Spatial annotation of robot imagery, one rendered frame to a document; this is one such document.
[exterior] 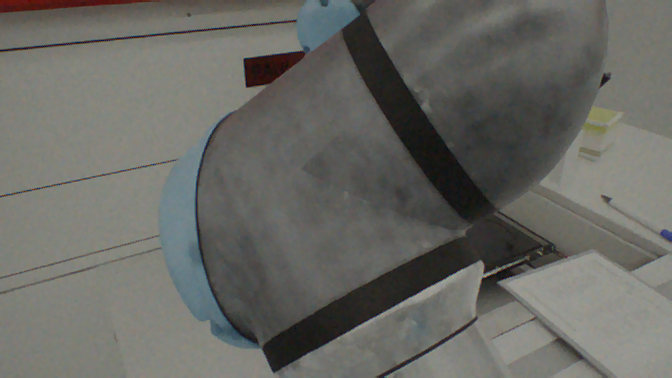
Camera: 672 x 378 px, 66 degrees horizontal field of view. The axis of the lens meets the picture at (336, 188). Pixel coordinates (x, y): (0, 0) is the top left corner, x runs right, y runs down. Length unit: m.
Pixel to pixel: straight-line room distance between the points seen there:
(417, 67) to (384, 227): 0.07
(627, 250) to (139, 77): 0.72
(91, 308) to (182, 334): 0.26
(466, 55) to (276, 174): 0.09
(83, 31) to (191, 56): 0.15
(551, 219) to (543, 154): 0.62
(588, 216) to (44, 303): 0.83
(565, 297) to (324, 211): 0.43
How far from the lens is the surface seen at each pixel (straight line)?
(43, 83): 0.81
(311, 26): 0.59
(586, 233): 0.81
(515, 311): 0.71
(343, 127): 0.21
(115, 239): 0.91
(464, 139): 0.21
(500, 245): 0.79
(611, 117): 0.96
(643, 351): 0.58
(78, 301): 0.97
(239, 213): 0.23
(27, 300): 0.96
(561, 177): 0.84
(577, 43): 0.23
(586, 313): 0.60
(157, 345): 0.76
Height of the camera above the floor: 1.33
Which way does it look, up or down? 28 degrees down
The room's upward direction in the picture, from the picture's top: straight up
